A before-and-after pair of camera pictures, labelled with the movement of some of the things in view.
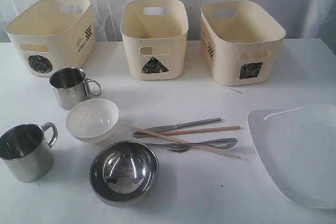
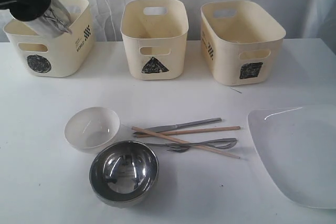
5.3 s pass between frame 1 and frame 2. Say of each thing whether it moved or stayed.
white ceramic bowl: moved
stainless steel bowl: stayed
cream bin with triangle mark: stayed
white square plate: stayed
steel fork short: stayed
